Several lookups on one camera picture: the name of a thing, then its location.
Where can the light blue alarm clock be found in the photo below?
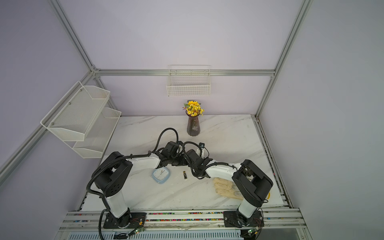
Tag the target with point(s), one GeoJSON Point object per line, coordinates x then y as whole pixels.
{"type": "Point", "coordinates": [161, 175]}

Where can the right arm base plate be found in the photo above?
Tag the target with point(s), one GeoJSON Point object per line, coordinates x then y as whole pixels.
{"type": "Point", "coordinates": [237, 220]}

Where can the cream work glove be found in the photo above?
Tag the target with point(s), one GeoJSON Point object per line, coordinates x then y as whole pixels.
{"type": "Point", "coordinates": [227, 189]}

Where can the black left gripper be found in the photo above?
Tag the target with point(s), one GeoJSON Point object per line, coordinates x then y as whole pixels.
{"type": "Point", "coordinates": [183, 162]}

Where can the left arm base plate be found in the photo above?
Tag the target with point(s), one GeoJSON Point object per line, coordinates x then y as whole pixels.
{"type": "Point", "coordinates": [127, 221]}

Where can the yellow flower bouquet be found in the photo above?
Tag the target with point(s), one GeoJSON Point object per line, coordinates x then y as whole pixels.
{"type": "Point", "coordinates": [193, 109]}

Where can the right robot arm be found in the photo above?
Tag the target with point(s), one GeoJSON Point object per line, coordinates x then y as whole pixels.
{"type": "Point", "coordinates": [253, 184]}

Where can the dark glass vase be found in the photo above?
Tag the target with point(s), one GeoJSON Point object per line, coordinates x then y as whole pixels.
{"type": "Point", "coordinates": [193, 128]}

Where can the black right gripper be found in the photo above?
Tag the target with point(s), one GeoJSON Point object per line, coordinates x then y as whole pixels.
{"type": "Point", "coordinates": [205, 158]}

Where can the aluminium front rail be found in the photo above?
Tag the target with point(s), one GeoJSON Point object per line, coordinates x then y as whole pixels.
{"type": "Point", "coordinates": [268, 224]}

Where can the white wire wall basket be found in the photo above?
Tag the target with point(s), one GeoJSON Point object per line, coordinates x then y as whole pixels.
{"type": "Point", "coordinates": [189, 80]}

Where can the white two-tier mesh shelf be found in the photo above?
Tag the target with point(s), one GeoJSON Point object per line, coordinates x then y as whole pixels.
{"type": "Point", "coordinates": [83, 121]}

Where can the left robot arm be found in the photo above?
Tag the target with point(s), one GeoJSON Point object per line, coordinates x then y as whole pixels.
{"type": "Point", "coordinates": [109, 178]}

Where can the aluminium frame profile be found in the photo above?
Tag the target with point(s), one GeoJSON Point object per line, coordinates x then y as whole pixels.
{"type": "Point", "coordinates": [98, 77]}

